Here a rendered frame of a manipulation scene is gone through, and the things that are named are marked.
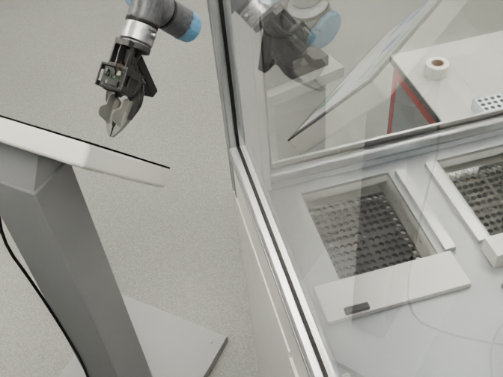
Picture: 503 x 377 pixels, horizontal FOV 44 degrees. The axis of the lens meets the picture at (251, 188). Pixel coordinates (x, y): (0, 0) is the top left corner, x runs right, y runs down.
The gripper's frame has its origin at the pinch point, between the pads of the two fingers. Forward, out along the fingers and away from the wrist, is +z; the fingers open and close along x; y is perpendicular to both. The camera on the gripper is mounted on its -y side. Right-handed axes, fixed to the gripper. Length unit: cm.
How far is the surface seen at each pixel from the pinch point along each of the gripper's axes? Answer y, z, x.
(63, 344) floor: -70, 75, -43
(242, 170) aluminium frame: 9.1, 0.6, 36.4
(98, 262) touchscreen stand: -16.0, 32.2, -4.3
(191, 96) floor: -163, -34, -74
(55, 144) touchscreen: 26.2, 6.1, 6.8
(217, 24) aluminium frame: 26.6, -21.3, 31.7
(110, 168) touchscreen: 17.7, 7.5, 13.8
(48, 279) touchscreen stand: -11.6, 39.7, -14.0
